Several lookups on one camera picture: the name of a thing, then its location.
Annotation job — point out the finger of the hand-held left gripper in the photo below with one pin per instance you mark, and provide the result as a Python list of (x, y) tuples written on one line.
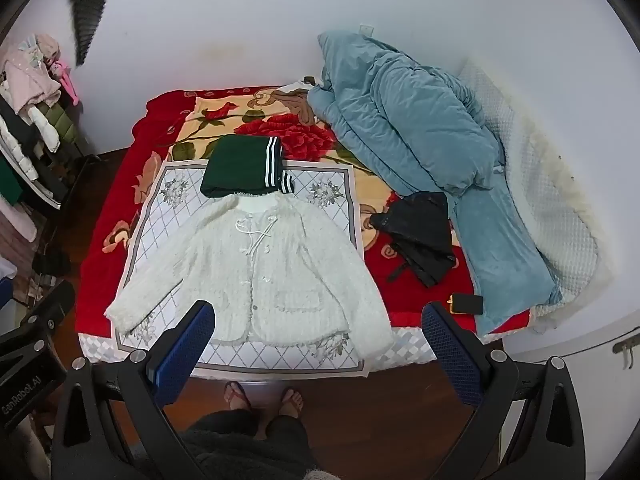
[(52, 305)]

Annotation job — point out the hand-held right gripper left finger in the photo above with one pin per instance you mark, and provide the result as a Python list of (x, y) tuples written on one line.
[(186, 352)]

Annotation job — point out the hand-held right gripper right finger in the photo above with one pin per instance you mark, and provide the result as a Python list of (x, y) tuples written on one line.
[(450, 355)]

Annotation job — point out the white fuzzy cardigan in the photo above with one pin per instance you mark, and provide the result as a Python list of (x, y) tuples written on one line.
[(280, 260)]

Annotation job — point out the black clothes rack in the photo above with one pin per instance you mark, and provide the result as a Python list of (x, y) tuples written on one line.
[(52, 180)]

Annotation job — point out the grey diamond-pattern bedsheet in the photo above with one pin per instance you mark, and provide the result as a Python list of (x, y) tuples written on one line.
[(410, 346)]

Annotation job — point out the black phone with orange case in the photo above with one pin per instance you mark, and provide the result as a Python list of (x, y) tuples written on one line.
[(470, 304)]

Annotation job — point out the person's left foot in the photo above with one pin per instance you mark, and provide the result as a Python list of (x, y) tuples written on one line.
[(237, 396)]

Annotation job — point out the person's foot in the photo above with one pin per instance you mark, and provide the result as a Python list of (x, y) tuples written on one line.
[(237, 396), (291, 401)]

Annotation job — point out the red floral blanket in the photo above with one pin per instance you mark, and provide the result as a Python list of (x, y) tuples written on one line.
[(110, 230)]

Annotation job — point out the person's dark fuzzy clothing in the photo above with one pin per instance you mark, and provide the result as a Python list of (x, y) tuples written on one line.
[(240, 445)]

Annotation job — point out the person's right foot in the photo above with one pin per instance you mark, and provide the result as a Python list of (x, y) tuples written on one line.
[(291, 401)]

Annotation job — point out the black garment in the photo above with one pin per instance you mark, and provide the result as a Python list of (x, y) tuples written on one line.
[(420, 230)]

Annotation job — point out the green hanging garment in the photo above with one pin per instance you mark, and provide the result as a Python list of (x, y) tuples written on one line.
[(9, 180)]

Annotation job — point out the white floral grid cloth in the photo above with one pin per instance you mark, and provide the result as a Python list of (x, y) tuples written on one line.
[(165, 200)]

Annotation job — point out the white puffer jacket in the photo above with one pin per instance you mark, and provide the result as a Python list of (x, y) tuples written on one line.
[(15, 145), (44, 127)]

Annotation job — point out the olive puffer jacket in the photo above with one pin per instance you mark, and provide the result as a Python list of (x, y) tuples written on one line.
[(64, 122)]

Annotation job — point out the white dotted blanket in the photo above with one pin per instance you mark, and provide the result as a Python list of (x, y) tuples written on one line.
[(540, 185)]

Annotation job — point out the folded green striped-trim garment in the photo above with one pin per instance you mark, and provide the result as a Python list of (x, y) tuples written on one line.
[(235, 165)]

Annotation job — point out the pink jacket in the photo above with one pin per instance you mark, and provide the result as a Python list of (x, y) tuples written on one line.
[(30, 75)]

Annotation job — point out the blue quilt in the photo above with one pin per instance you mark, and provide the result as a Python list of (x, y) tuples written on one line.
[(400, 110)]

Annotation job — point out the black ribbed panel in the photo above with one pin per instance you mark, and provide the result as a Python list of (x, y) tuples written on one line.
[(90, 5)]

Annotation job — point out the white wall outlet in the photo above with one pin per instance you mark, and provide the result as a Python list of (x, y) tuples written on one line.
[(367, 28)]

